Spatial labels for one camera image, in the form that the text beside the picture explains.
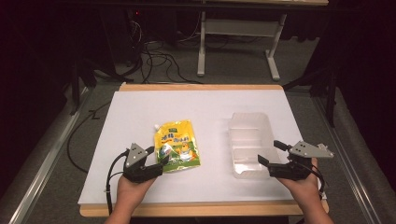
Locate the yellow green spout pouch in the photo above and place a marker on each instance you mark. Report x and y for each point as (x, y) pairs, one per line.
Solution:
(179, 140)

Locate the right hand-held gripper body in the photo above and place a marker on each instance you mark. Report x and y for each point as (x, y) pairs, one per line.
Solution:
(292, 171)

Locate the aluminium rail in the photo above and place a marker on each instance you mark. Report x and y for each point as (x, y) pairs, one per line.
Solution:
(46, 161)
(345, 149)

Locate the clear plastic container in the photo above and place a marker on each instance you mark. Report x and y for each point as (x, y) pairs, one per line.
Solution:
(249, 133)

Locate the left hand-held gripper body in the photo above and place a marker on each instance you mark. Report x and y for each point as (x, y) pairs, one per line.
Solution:
(140, 172)

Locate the white metal desk frame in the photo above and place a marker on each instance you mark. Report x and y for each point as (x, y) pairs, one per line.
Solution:
(239, 28)

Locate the white table mat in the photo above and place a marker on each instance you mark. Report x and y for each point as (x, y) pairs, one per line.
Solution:
(199, 105)

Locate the black metal stand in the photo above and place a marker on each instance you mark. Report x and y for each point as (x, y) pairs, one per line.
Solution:
(330, 93)
(77, 84)

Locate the person's left hand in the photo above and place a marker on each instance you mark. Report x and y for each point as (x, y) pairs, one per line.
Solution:
(132, 193)

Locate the person's right hand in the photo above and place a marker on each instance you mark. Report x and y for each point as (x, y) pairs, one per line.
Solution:
(306, 189)

